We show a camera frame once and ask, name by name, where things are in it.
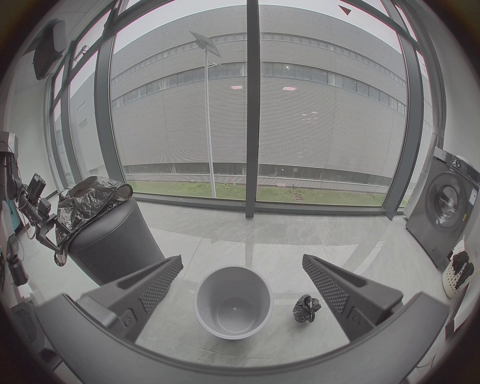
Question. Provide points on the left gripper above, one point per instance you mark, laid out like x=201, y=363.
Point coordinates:
x=43, y=225

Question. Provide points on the white trash bin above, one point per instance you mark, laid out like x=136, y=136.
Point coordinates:
x=232, y=300

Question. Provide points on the dark grey round chair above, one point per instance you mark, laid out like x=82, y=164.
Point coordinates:
x=116, y=247

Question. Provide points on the window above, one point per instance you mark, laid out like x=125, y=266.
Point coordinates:
x=252, y=112

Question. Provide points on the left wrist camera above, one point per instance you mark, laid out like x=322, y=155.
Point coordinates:
x=36, y=185

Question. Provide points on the crumpled black plastic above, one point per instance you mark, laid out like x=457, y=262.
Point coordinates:
x=305, y=309

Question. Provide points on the black garment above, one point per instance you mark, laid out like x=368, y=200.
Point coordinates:
x=460, y=264

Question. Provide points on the black plastic bag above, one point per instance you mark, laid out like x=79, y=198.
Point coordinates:
x=86, y=206

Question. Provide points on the grey washing machine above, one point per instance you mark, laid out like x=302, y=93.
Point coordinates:
x=442, y=210

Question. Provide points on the white laundry basket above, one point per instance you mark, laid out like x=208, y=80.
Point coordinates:
x=453, y=288

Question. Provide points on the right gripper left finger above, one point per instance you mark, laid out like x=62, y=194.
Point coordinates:
x=123, y=300

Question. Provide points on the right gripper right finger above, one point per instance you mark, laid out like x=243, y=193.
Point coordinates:
x=363, y=300

